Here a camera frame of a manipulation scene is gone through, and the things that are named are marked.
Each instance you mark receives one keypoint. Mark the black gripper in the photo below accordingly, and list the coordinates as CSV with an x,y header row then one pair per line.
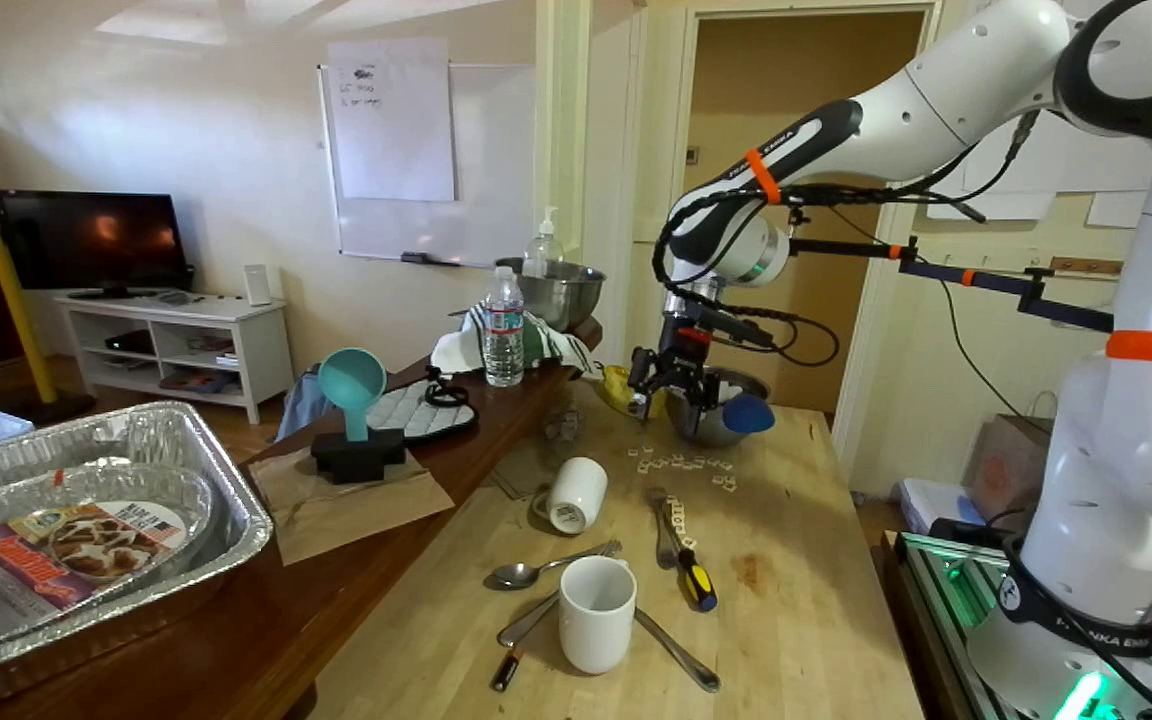
x,y
687,353

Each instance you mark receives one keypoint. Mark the white ceramic mug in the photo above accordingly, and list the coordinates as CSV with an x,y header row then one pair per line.
x,y
579,492
598,613

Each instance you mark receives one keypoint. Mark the yellow black screwdriver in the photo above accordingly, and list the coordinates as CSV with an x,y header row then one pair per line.
x,y
697,580

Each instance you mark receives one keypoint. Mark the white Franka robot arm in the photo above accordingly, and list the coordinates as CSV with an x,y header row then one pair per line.
x,y
1138,402

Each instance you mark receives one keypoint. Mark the teal plastic cup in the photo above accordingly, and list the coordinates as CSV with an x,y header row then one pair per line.
x,y
351,383

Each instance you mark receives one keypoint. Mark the white television stand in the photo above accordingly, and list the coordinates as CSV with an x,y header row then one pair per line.
x,y
178,321

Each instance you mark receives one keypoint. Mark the large steel mixing bowl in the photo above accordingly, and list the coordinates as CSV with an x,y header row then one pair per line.
x,y
567,292

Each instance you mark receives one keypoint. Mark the labelled clear water bottle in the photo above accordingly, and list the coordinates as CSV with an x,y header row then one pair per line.
x,y
507,333

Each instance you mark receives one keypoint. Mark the clear spray bottle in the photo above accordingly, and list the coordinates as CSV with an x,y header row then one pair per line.
x,y
541,244

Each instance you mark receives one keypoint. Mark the green striped white towel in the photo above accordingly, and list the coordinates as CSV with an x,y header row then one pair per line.
x,y
461,351

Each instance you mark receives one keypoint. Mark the black white oven mitt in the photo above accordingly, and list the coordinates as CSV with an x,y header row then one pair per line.
x,y
400,413

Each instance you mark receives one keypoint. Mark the black whiteboard marker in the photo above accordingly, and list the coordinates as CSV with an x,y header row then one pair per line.
x,y
431,259

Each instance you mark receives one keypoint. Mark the black block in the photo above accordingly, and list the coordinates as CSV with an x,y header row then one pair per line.
x,y
356,457

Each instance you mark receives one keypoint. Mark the translucent storage box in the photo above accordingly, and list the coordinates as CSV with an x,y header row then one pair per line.
x,y
1002,467

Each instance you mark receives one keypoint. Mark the wooden door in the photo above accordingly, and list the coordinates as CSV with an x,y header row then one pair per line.
x,y
760,67

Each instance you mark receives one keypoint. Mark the brown paper sheet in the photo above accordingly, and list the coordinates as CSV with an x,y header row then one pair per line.
x,y
351,513

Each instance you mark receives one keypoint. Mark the blue cloth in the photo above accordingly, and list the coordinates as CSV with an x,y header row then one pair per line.
x,y
299,406

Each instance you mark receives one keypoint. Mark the aluminium foil tray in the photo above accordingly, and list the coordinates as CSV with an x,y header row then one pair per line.
x,y
238,513

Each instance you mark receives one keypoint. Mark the dark wooden side table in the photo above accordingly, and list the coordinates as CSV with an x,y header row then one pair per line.
x,y
240,641

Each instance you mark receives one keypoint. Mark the black flat television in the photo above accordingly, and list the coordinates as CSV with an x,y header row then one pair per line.
x,y
89,240

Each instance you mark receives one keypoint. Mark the clear labelled food container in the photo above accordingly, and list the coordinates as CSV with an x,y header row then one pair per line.
x,y
80,545

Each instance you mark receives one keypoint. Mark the yellow pole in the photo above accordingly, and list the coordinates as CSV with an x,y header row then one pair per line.
x,y
18,313

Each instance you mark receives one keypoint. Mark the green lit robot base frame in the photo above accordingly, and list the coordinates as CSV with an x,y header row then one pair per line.
x,y
940,585

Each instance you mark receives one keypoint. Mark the black camera boom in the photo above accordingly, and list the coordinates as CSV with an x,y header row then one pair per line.
x,y
988,278

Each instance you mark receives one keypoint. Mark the whiteboard on wall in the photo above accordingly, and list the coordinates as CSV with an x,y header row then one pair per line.
x,y
389,120

